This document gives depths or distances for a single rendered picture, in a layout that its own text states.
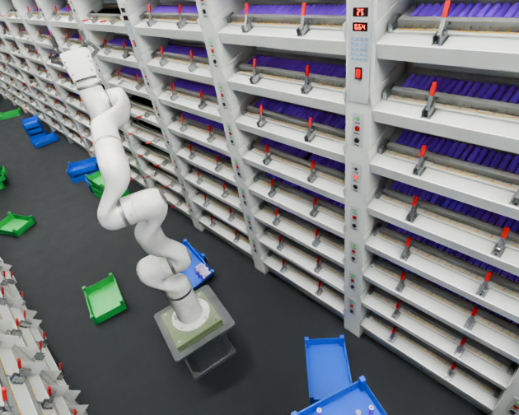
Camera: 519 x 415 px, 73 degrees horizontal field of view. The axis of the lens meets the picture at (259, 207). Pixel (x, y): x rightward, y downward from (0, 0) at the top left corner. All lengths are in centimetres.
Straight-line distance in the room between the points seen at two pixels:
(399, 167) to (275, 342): 120
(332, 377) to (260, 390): 35
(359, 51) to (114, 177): 82
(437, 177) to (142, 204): 94
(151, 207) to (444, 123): 92
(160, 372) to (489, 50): 193
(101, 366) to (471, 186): 198
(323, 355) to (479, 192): 117
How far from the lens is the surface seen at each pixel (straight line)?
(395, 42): 108
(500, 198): 115
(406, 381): 195
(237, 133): 170
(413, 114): 112
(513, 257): 126
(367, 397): 153
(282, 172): 157
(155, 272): 153
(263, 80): 148
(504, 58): 99
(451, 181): 118
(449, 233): 128
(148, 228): 131
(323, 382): 190
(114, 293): 258
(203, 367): 198
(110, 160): 118
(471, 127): 107
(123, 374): 219
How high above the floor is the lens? 173
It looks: 37 degrees down
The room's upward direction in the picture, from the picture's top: 10 degrees counter-clockwise
